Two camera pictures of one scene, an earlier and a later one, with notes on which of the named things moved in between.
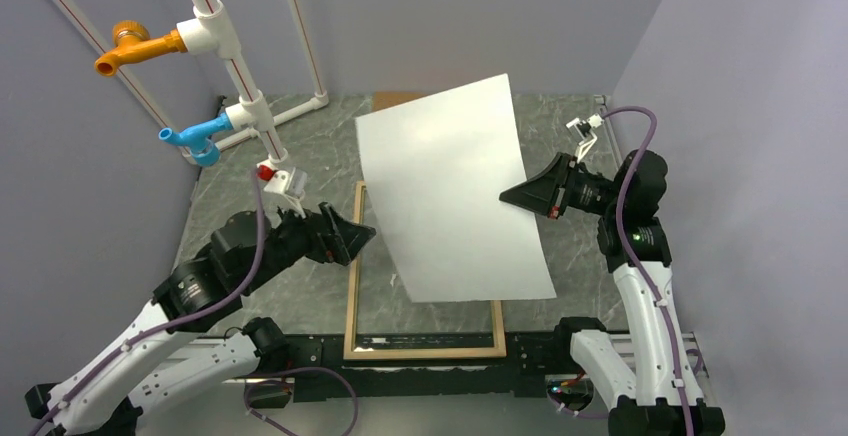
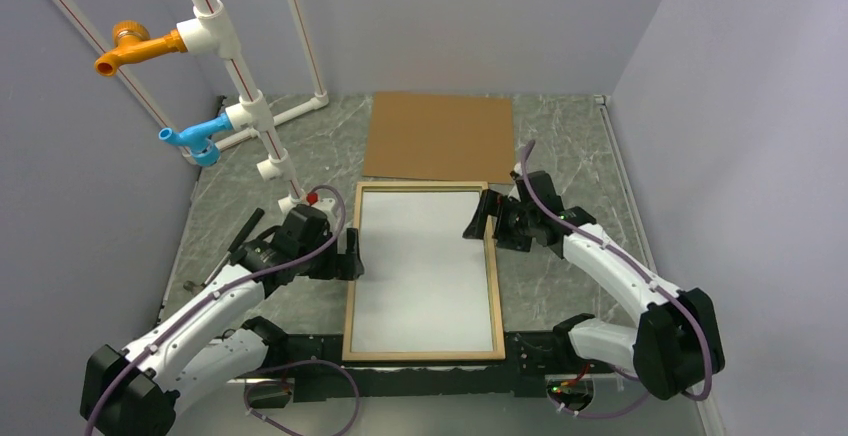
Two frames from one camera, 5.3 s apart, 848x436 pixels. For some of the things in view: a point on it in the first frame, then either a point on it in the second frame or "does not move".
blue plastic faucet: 198,138 does not move
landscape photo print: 435,169 -> 424,286
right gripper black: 537,193 -> 490,204
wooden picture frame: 351,353 does not move
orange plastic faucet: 132,37 does not move
